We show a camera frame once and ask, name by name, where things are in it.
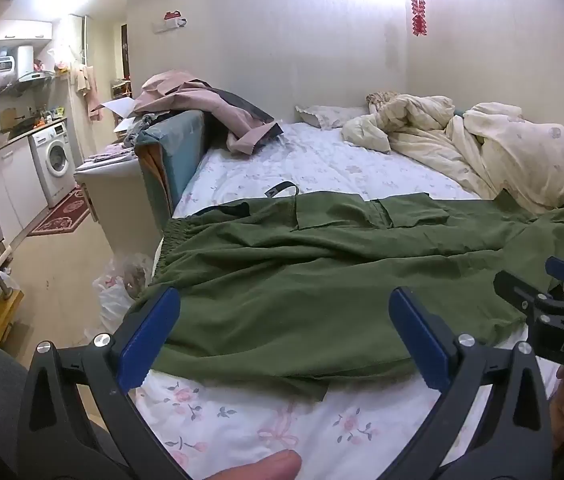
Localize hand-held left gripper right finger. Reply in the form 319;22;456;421
388;286;555;480

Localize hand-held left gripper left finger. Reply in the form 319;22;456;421
14;286;193;480

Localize green pants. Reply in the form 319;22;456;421
134;191;564;402

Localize person's left hand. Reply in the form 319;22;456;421
196;449;303;480

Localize white plastic bag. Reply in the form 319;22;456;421
84;252;155;341

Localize cream printed quilt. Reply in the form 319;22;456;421
341;91;564;226

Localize white side table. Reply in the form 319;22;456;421
74;152;163;256

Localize red patterned rug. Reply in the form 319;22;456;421
27;187;92;237

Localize white washing machine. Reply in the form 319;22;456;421
28;121;77;209

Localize white kitchen cabinet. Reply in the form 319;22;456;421
0;117;70;256

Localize bed with floral sheet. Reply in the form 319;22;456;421
127;121;563;480

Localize white paper sheet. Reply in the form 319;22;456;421
97;97;136;119

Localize floral pillow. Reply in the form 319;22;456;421
296;105;370;130

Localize dark grey garment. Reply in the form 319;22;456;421
207;86;284;137

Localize pink hanging cloth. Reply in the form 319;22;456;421
69;57;104;121

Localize range hood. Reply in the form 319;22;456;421
16;70;57;86

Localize white water heater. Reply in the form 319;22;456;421
0;45;35;98

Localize black strap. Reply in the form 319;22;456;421
264;181;300;200

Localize white wall holder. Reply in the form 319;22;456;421
153;10;188;33

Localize white wall cabinet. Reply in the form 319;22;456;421
0;20;54;42

